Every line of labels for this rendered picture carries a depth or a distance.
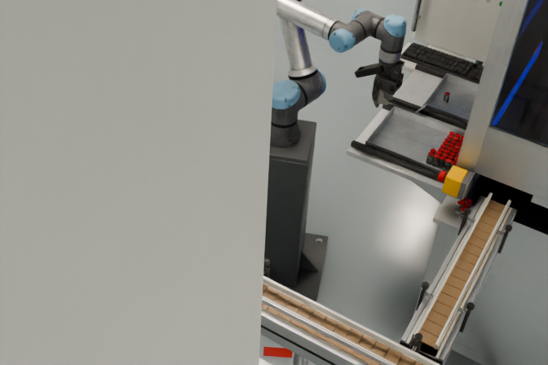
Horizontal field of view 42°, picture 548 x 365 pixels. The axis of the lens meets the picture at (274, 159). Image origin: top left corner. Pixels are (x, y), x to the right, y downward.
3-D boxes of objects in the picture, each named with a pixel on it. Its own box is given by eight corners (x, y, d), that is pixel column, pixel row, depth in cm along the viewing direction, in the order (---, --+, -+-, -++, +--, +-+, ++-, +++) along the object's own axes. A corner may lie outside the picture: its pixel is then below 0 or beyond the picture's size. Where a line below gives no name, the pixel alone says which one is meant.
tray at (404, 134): (475, 143, 268) (476, 136, 266) (450, 182, 251) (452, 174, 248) (392, 112, 280) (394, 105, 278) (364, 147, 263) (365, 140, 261)
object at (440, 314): (470, 212, 245) (481, 178, 235) (514, 230, 239) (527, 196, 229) (390, 356, 200) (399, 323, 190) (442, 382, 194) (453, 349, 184)
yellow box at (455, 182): (469, 187, 237) (474, 172, 232) (461, 200, 232) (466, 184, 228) (448, 179, 240) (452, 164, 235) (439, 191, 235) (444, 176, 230)
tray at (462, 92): (523, 107, 287) (526, 100, 285) (505, 141, 270) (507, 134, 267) (444, 80, 299) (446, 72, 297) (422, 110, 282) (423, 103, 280)
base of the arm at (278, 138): (258, 144, 276) (259, 125, 269) (267, 121, 287) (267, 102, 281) (297, 150, 274) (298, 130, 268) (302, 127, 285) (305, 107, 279)
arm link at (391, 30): (391, 10, 237) (413, 19, 233) (386, 38, 244) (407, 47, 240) (377, 18, 232) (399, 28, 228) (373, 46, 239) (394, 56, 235)
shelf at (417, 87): (526, 105, 292) (527, 101, 290) (470, 204, 245) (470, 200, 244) (417, 68, 309) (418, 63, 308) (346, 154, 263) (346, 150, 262)
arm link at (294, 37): (285, 108, 280) (253, -27, 256) (309, 92, 289) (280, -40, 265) (308, 112, 272) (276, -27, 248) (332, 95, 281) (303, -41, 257)
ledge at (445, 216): (484, 214, 242) (485, 210, 241) (471, 238, 233) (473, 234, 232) (445, 199, 247) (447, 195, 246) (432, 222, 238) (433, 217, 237)
